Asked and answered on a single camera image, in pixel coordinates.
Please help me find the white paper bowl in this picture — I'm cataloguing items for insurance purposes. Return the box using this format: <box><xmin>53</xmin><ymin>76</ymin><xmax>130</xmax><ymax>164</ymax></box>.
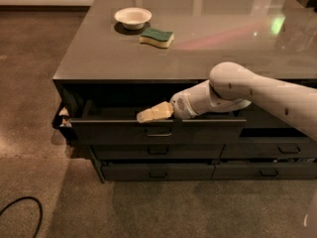
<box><xmin>114</xmin><ymin>7</ymin><xmax>152</xmax><ymax>30</ymax></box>

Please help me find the black bin with trash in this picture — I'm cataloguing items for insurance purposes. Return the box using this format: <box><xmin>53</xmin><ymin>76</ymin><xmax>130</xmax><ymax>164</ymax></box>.
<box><xmin>52</xmin><ymin>103</ymin><xmax>77</xmax><ymax>143</ymax></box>

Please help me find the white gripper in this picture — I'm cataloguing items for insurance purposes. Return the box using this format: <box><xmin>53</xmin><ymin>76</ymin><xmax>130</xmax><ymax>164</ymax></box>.
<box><xmin>137</xmin><ymin>91</ymin><xmax>197</xmax><ymax>123</ymax></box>

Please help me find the green and yellow sponge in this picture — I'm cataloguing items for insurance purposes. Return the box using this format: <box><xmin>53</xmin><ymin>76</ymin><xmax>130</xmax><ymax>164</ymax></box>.
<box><xmin>139</xmin><ymin>28</ymin><xmax>174</xmax><ymax>49</ymax></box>

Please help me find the grey drawer cabinet frame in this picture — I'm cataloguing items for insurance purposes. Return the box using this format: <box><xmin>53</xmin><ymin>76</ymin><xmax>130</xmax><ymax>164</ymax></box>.
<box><xmin>53</xmin><ymin>0</ymin><xmax>317</xmax><ymax>181</ymax></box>

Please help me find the black floor cable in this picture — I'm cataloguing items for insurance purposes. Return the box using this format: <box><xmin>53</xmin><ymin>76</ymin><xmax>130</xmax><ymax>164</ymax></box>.
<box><xmin>0</xmin><ymin>196</ymin><xmax>44</xmax><ymax>238</ymax></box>

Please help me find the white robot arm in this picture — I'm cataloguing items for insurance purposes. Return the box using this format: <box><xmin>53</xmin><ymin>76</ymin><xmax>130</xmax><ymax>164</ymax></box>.
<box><xmin>137</xmin><ymin>62</ymin><xmax>317</xmax><ymax>238</ymax></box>

